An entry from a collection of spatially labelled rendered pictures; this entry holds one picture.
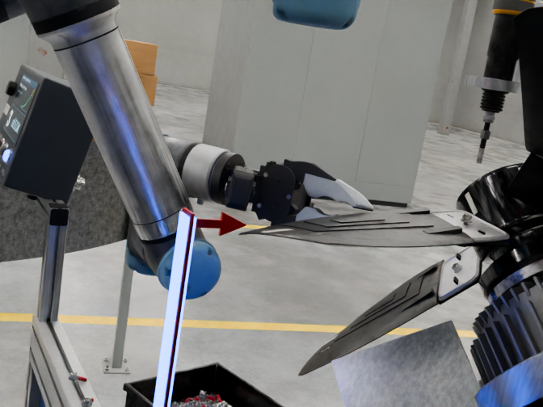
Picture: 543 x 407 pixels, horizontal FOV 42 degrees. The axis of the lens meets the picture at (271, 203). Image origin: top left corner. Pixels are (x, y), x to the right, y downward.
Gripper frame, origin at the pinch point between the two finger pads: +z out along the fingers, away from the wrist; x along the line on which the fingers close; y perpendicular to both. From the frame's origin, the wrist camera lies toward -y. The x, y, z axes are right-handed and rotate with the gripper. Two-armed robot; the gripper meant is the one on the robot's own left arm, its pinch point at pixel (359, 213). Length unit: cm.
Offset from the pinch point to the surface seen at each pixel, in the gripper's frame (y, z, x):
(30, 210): 98, -140, 36
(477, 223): 5.1, 13.0, -1.9
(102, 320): 190, -169, 99
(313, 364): 10.1, -4.7, 23.1
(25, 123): 6, -59, 0
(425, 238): -7.2, 9.9, 0.1
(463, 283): 9.2, 12.5, 6.2
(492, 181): 7.9, 13.1, -7.1
